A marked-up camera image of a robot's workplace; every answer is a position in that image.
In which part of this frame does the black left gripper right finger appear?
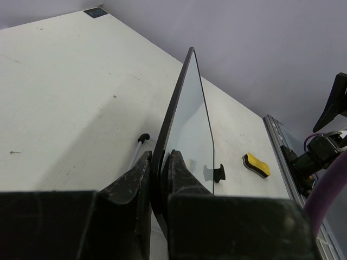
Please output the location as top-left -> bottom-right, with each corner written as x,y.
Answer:
166,151 -> 317,259

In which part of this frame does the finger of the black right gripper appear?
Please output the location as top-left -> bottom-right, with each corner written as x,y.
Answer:
312,73 -> 346,133

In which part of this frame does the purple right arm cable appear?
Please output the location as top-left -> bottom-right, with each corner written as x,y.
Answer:
302,132 -> 347,239

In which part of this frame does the blue right corner label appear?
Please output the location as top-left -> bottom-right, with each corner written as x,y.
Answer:
84,6 -> 108,18

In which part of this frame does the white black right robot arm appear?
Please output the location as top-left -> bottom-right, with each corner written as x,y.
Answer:
281,73 -> 346,198

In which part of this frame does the yellow bone-shaped eraser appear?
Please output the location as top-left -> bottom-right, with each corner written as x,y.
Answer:
242,153 -> 271,179

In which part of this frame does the aluminium table frame rail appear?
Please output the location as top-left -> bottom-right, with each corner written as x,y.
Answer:
262,114 -> 347,260

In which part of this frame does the black-framed small whiteboard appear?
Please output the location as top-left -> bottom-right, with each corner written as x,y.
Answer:
150,47 -> 215,236

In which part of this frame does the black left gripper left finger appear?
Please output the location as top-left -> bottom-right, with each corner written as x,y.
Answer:
1,151 -> 152,259

